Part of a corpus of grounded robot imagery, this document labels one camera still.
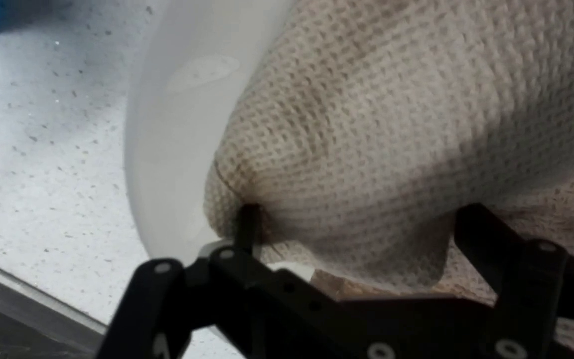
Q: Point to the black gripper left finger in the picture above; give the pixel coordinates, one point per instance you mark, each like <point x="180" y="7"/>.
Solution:
<point x="234" y="313"/>

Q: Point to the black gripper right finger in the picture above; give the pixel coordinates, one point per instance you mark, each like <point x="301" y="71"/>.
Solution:
<point x="527" y="287"/>

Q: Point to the beige woven towel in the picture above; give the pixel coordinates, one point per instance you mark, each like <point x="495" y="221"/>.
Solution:
<point x="399" y="133"/>

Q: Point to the translucent white plastic bowl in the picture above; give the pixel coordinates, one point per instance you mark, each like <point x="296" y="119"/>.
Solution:
<point x="180" y="133"/>

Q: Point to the stainless steel double sink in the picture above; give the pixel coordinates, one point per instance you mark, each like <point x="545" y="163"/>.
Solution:
<point x="14" y="313"/>

